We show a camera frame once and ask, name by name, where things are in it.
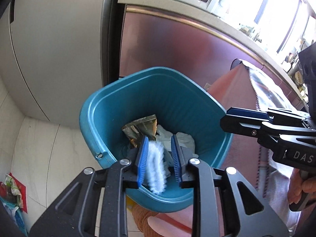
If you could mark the pink table cover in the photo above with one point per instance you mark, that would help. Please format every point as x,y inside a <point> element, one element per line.
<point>232,91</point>

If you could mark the blue bag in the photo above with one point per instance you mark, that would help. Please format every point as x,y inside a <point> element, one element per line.
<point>12,217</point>

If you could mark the kitchen window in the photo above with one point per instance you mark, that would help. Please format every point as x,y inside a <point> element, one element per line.
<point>279,9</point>

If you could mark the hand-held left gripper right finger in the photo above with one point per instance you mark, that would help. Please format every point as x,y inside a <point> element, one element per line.
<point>175,158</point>

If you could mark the blue plastic bin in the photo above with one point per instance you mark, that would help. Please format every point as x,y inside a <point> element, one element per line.
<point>160,96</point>

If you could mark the person's pink clothing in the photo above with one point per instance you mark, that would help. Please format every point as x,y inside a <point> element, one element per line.
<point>158,222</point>

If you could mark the grey fringed cloth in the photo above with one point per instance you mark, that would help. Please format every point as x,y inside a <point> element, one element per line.
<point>269,88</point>

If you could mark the white tissue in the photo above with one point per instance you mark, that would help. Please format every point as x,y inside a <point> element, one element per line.
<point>163,132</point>
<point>185,142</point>
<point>155,167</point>

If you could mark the gold foil snack wrapper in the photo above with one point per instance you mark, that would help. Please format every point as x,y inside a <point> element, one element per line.
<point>139,129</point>

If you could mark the person's right hand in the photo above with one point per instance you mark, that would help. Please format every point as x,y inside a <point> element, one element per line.
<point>295,185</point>

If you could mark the red bag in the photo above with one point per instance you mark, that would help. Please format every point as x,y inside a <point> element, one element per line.
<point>18,190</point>

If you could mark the grey refrigerator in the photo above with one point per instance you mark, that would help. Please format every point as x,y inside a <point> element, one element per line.
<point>61,42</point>

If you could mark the purple base cabinets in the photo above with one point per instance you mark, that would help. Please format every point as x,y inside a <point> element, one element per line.
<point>172,49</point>

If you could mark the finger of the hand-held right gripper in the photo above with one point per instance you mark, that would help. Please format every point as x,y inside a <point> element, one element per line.
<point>242,127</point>
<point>246,114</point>

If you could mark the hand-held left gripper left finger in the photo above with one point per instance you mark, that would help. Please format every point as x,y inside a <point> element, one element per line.
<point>143,160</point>

